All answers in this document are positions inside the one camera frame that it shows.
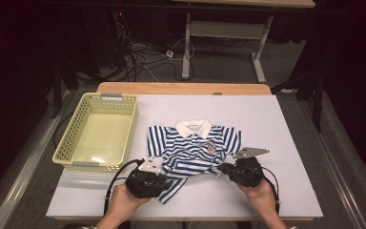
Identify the person's left hand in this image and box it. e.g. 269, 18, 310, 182
109, 183, 153, 221

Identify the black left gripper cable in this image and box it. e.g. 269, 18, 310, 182
103, 157, 145, 218

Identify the person's right hand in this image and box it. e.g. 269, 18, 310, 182
236, 179, 279, 212

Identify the metal floor rail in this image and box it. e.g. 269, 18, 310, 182
0, 89, 74, 229
298, 94, 366, 229

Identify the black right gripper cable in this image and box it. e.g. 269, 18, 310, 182
260, 165, 282, 215

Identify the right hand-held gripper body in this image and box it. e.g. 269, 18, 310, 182
222, 146, 271, 188

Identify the white metal desk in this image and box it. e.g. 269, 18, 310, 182
171, 0, 317, 84

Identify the tangle of floor cables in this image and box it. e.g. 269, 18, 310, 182
112, 12, 198, 83

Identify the yellow plastic basket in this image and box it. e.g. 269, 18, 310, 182
51, 92, 140, 173

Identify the blue white striped baby romper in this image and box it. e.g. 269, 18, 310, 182
146, 119, 243, 204

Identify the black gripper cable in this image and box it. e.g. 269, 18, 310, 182
260, 165, 282, 215
103, 157, 145, 218

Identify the black metal stand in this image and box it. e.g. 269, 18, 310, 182
271, 68, 328, 134
50, 60, 81, 119

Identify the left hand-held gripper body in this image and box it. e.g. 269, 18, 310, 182
125, 156, 173, 199

